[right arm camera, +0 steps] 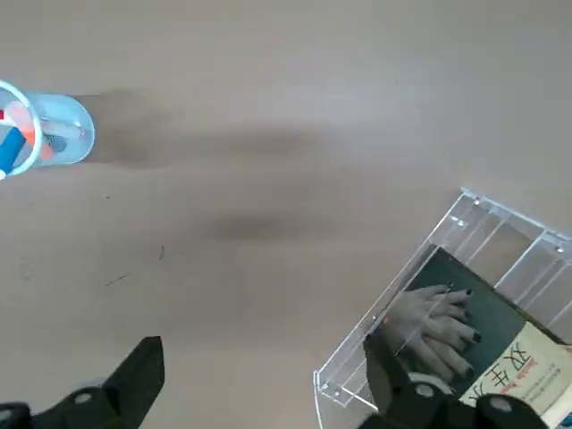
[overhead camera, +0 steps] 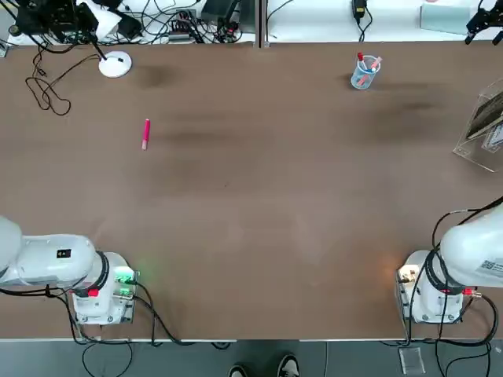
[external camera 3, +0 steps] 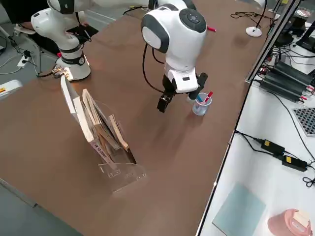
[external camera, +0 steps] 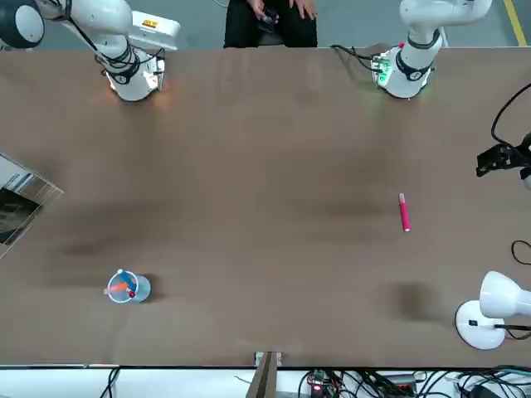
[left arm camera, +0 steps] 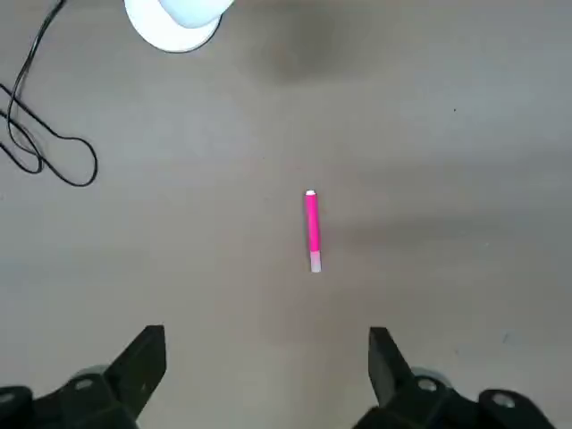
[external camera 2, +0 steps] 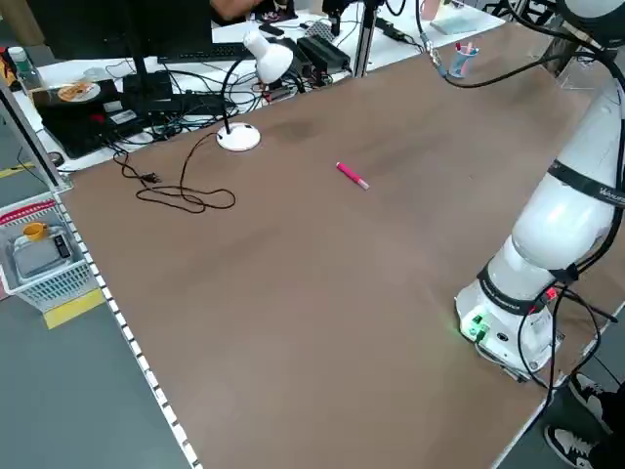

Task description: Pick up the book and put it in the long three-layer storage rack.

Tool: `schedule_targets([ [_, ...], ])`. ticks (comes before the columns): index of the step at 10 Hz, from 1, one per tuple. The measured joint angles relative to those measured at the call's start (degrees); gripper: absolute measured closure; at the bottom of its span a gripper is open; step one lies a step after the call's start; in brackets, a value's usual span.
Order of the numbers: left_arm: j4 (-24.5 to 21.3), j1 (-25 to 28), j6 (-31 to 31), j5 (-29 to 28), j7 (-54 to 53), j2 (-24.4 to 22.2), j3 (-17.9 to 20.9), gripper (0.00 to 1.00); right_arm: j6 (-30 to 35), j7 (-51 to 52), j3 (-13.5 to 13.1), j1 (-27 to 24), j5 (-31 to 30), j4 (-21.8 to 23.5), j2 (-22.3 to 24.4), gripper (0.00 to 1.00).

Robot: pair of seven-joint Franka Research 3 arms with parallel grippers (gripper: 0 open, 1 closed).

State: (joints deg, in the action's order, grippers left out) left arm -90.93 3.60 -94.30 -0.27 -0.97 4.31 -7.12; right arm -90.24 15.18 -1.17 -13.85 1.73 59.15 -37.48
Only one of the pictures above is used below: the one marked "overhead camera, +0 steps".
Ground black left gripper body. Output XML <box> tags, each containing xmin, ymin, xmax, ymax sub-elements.
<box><xmin>15</xmin><ymin>0</ymin><xmax>78</xmax><ymax>35</ymax></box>

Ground dark book with hands cover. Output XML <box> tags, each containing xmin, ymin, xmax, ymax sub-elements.
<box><xmin>465</xmin><ymin>93</ymin><xmax>503</xmax><ymax>141</ymax></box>

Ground clear acrylic storage rack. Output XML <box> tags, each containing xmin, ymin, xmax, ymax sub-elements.
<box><xmin>451</xmin><ymin>77</ymin><xmax>503</xmax><ymax>173</ymax></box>

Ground pale green sheet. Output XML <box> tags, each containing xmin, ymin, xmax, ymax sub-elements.
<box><xmin>419</xmin><ymin>3</ymin><xmax>472</xmax><ymax>37</ymax></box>

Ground white desk lamp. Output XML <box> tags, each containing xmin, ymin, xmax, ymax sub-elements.
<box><xmin>88</xmin><ymin>7</ymin><xmax>134</xmax><ymax>79</ymax></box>

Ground orange pen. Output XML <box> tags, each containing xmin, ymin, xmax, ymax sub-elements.
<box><xmin>358</xmin><ymin>57</ymin><xmax>384</xmax><ymax>86</ymax></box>

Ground clear plastic pen cup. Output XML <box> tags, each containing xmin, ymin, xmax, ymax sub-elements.
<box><xmin>350</xmin><ymin>54</ymin><xmax>383</xmax><ymax>90</ymax></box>

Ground green circuit board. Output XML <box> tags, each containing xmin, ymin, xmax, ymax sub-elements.
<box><xmin>214</xmin><ymin>23</ymin><xmax>241</xmax><ymax>43</ymax></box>

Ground clear floor plate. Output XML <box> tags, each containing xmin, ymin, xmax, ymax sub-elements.
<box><xmin>398</xmin><ymin>346</ymin><xmax>427</xmax><ymax>375</ymax></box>

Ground person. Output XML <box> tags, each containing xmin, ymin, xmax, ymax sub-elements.
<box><xmin>229</xmin><ymin>353</ymin><xmax>300</xmax><ymax>377</ymax></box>

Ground black lamp cable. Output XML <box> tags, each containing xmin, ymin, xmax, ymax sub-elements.
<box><xmin>24</xmin><ymin>45</ymin><xmax>104</xmax><ymax>117</ymax></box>

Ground black desk cable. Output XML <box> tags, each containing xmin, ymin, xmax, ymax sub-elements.
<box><xmin>355</xmin><ymin>7</ymin><xmax>373</xmax><ymax>42</ymax></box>

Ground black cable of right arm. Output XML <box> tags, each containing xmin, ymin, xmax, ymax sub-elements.
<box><xmin>431</xmin><ymin>196</ymin><xmax>503</xmax><ymax>291</ymax></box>

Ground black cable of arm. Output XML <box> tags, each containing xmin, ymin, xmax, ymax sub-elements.
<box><xmin>431</xmin><ymin>196</ymin><xmax>503</xmax><ymax>291</ymax></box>
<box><xmin>0</xmin><ymin>283</ymin><xmax>79</xmax><ymax>302</ymax></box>

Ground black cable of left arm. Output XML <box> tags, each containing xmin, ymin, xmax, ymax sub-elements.
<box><xmin>0</xmin><ymin>283</ymin><xmax>79</xmax><ymax>302</ymax></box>

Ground black base cable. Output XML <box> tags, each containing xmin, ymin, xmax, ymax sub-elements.
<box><xmin>404</xmin><ymin>270</ymin><xmax>499</xmax><ymax>377</ymax></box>
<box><xmin>70</xmin><ymin>282</ymin><xmax>239</xmax><ymax>377</ymax></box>

